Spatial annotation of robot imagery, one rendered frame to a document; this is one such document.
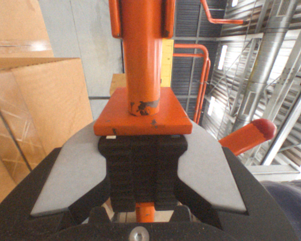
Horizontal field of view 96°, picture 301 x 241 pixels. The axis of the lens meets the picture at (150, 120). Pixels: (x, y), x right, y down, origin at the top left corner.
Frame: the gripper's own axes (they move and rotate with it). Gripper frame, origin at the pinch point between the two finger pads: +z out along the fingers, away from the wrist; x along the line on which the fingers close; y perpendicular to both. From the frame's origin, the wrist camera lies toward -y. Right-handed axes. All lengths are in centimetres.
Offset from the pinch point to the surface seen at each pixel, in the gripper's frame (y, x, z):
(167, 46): 9, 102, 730
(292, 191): 17.1, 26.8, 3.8
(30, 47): -3, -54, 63
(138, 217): 10.9, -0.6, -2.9
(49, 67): -2.8, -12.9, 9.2
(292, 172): 130, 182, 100
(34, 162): 6.3, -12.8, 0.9
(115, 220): 15.0, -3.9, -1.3
